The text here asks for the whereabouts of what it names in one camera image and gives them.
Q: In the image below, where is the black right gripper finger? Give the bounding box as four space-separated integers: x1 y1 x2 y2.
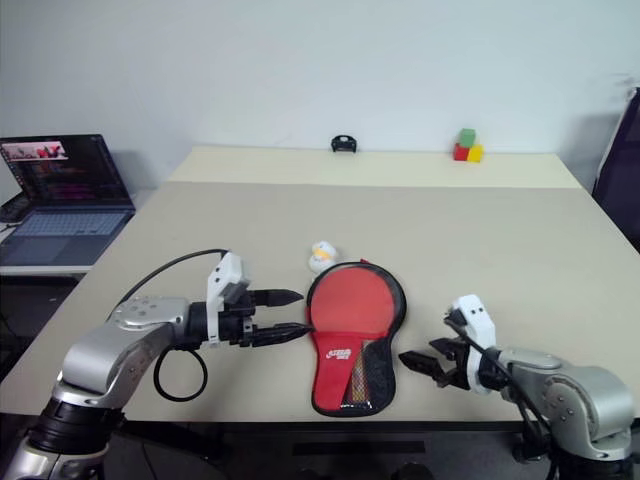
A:
397 350 445 384
441 307 469 332

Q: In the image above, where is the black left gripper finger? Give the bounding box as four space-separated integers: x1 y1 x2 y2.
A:
251 287 305 309
252 322 314 349

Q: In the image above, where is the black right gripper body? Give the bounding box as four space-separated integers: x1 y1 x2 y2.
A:
428 336 474 391

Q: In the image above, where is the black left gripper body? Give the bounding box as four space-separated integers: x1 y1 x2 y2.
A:
217 281 262 349

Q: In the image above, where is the small white yellow duck charm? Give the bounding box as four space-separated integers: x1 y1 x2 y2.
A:
307 240 344 274

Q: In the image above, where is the black red mesh paddle case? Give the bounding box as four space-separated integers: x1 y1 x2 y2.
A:
304 258 409 417

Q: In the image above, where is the red table tennis paddle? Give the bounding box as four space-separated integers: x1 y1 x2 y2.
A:
309 268 398 404

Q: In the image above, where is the dark rounded shape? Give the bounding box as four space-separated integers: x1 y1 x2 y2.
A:
391 461 432 480

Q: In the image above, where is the open blue laptop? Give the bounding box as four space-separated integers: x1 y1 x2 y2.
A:
0 133 138 267

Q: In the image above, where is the black office chair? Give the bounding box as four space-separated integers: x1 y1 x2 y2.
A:
590 86 640 252

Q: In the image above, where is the black object beside laptop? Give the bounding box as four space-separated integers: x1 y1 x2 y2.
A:
0 194 29 224

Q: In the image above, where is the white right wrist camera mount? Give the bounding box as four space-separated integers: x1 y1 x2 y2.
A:
443 294 497 397

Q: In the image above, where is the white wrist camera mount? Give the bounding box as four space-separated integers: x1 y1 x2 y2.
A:
443 294 497 397
204 251 254 344

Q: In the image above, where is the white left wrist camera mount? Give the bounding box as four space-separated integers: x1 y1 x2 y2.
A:
204 251 254 344

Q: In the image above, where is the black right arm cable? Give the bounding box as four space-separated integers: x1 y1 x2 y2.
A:
459 332 561 480

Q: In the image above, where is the black table frame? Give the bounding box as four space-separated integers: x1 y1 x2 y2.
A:
118 421 554 462

